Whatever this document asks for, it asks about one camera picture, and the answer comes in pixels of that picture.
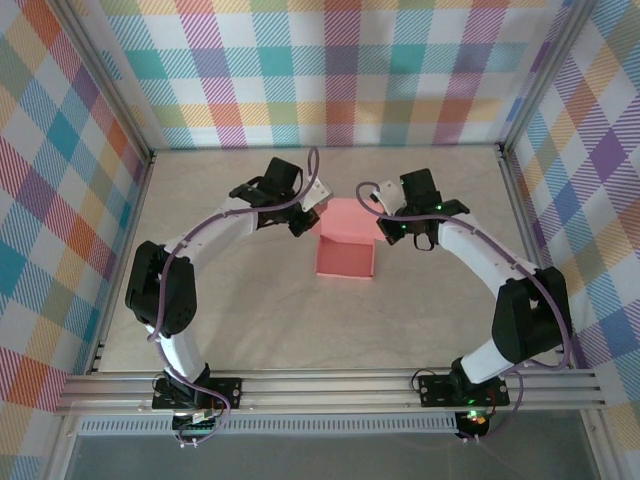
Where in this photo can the pink paper box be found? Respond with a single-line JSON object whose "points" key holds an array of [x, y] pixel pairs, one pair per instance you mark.
{"points": [[345, 260]]}

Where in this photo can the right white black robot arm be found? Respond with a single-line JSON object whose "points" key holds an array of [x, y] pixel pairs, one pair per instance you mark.
{"points": [[525, 320]]}

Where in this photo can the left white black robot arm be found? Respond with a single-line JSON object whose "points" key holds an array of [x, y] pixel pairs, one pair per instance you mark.
{"points": [[165, 295]]}

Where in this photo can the aluminium side rail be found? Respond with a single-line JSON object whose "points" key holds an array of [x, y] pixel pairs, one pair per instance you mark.
{"points": [[533, 250], [122, 260]]}

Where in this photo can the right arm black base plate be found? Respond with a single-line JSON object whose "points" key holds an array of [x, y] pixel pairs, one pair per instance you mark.
{"points": [[435, 392]]}

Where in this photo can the aluminium frame post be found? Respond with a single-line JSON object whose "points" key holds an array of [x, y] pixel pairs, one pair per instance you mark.
{"points": [[107, 80], [542, 75]]}

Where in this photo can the wide aluminium mounting rail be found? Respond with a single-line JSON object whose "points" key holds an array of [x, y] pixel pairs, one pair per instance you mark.
{"points": [[325, 392]]}

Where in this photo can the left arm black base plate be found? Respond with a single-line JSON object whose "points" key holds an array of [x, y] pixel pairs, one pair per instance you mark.
{"points": [[227, 392]]}

